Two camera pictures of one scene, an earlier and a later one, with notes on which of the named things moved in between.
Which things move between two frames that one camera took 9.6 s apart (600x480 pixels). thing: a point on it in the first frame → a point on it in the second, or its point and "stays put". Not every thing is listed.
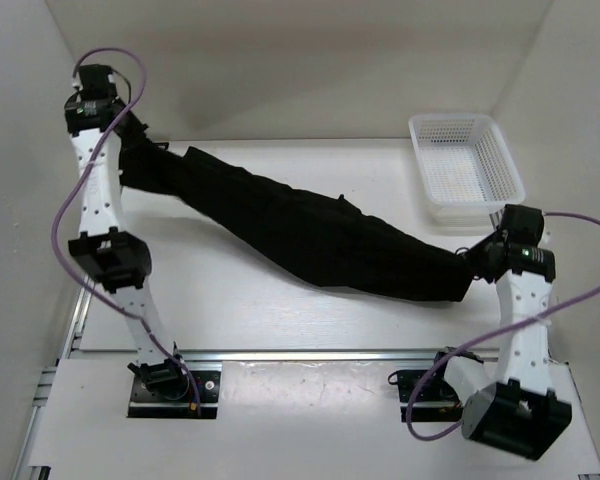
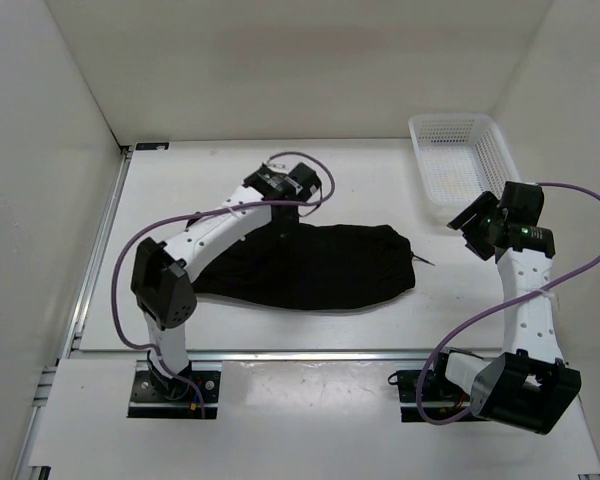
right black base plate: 435,402 stays put
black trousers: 313,238 → 310,265
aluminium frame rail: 75,328 stays put
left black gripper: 135,135 → 288,228
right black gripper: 474,258 → 483,203
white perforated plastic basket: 467,166 stays put
